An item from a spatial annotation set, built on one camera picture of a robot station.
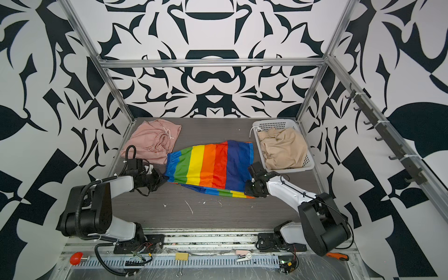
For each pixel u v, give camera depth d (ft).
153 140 3.42
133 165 2.48
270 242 2.44
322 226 1.38
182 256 2.34
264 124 3.53
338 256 2.30
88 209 1.47
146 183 2.59
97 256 2.21
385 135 1.80
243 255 2.32
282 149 3.22
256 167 2.38
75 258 2.25
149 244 2.38
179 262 2.12
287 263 2.34
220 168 3.00
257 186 2.09
